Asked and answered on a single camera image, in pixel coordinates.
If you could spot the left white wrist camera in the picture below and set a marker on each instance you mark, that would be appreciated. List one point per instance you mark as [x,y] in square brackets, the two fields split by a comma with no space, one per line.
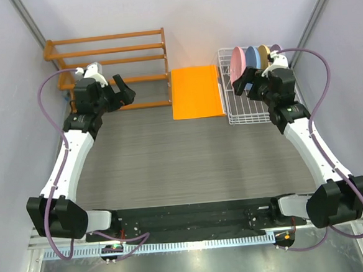
[93,71]

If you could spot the pink plate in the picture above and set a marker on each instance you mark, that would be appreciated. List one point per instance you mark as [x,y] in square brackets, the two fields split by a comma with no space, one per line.
[237,64]

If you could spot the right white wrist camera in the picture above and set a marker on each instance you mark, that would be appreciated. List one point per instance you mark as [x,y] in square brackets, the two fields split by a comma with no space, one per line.
[279,61]

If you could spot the right controller board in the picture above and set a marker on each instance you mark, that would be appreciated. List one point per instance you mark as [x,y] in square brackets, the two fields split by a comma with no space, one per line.
[284,239]

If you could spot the blue plate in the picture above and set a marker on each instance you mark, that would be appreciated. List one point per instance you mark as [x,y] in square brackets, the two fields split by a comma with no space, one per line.
[252,57]

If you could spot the aluminium frame rail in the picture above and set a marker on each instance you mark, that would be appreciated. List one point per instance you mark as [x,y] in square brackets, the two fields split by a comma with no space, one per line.
[37,242]

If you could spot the white wire dish rack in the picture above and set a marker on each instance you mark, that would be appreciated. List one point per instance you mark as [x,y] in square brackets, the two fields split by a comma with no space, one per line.
[239,109]

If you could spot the orange folder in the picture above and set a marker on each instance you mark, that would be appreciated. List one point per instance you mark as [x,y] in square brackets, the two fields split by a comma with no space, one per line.
[196,93]

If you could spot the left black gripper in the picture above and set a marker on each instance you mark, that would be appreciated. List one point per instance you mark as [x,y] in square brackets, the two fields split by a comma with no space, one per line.
[125,97]

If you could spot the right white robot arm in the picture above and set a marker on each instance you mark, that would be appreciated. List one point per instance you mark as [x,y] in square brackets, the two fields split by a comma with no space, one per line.
[338,195]

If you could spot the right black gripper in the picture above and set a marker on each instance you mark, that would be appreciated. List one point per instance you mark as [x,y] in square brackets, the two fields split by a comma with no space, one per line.
[249,76]

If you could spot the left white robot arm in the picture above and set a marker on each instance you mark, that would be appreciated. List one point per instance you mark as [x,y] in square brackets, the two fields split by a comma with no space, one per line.
[55,213]

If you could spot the left controller board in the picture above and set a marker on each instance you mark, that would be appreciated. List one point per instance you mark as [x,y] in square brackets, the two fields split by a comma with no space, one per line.
[110,253]

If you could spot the purple plate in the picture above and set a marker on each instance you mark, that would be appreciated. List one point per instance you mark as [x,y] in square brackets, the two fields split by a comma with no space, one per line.
[275,48]

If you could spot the controller board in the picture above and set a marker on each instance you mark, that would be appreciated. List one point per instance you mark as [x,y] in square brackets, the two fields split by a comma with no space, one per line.
[284,239]
[110,253]

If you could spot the yellow plate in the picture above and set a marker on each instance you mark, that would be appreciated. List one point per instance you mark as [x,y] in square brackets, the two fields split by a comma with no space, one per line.
[264,52]

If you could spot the wooden shelf rack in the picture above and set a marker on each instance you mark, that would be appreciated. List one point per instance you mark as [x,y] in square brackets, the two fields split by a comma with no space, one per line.
[52,54]

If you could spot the perforated cable duct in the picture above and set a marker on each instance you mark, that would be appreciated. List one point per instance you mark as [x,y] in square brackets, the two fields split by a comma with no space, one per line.
[89,251]

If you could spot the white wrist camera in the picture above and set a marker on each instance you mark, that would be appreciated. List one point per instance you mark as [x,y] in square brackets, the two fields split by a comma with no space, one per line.
[279,61]
[93,71]

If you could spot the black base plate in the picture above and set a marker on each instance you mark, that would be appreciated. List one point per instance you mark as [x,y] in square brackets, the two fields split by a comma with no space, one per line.
[201,221]

